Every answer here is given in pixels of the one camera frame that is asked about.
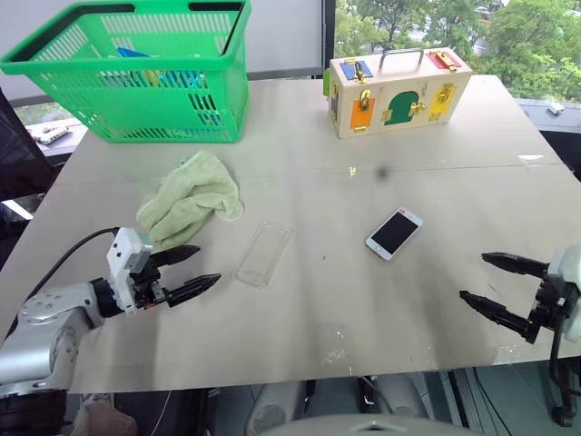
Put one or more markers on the small grey white device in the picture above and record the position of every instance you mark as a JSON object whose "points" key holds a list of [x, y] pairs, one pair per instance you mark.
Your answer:
{"points": [[52, 135]]}

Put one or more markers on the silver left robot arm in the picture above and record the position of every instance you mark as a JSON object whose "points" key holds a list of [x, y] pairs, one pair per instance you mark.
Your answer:
{"points": [[41, 327]]}

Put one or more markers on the wooden lock activity box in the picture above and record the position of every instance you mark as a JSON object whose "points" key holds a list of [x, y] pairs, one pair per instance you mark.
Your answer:
{"points": [[399, 78]]}

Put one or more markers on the light green towel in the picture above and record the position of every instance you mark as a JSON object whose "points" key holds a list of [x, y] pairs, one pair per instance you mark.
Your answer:
{"points": [[190, 191]]}

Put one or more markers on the green plastic shopping basket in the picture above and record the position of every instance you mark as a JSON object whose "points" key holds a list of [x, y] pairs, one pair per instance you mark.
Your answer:
{"points": [[68, 68]]}

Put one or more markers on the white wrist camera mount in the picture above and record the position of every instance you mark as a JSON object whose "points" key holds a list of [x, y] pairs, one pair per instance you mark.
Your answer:
{"points": [[565, 268], [121, 254]]}

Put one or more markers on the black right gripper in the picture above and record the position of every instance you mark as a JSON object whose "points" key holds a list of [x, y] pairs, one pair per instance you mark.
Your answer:
{"points": [[551, 302]]}

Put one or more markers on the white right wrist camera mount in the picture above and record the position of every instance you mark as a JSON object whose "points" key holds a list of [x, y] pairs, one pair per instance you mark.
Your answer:
{"points": [[565, 268]]}

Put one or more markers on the clear phone case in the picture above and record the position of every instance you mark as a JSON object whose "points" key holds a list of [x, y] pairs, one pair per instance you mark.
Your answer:
{"points": [[263, 254]]}

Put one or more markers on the white smartphone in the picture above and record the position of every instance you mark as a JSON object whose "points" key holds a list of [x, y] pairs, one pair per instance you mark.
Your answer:
{"points": [[394, 234]]}

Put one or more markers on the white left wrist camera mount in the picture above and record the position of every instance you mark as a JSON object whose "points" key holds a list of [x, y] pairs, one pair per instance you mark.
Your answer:
{"points": [[121, 254]]}

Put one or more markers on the black chair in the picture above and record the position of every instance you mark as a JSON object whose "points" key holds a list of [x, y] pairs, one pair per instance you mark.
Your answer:
{"points": [[22, 150]]}

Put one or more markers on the grey rounded shape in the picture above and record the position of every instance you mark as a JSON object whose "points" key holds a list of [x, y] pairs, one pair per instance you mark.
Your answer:
{"points": [[277, 406], [401, 395]]}

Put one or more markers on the small white object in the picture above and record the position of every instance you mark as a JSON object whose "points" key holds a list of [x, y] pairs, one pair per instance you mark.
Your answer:
{"points": [[555, 109]]}

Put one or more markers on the pale grey curved housing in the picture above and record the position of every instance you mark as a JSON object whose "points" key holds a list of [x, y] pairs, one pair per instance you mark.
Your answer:
{"points": [[363, 429]]}

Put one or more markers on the brown mottled object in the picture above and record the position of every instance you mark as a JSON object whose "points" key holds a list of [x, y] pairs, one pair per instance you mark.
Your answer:
{"points": [[102, 415]]}

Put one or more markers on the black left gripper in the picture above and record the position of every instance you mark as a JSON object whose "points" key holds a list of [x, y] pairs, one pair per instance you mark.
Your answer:
{"points": [[147, 288]]}

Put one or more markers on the blue packaged item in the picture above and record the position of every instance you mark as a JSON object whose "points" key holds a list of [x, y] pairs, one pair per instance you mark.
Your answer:
{"points": [[131, 52]]}

